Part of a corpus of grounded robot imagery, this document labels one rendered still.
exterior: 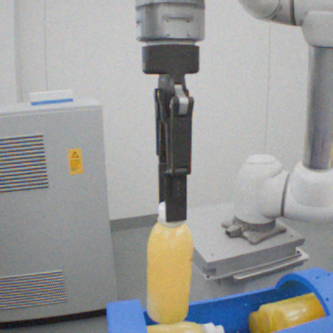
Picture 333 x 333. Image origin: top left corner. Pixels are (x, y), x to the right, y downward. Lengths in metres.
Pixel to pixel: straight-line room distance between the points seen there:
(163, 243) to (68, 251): 1.62
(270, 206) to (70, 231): 1.26
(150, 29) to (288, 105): 3.62
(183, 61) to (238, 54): 3.16
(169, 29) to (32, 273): 1.91
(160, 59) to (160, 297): 0.35
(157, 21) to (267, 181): 0.79
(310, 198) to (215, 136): 2.53
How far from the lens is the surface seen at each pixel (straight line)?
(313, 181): 1.04
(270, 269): 1.17
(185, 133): 0.39
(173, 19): 0.40
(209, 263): 1.04
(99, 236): 2.04
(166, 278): 0.50
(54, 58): 3.06
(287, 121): 4.01
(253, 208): 1.13
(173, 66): 0.40
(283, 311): 0.71
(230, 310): 0.84
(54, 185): 1.89
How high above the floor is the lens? 1.64
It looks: 17 degrees down
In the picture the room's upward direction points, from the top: straight up
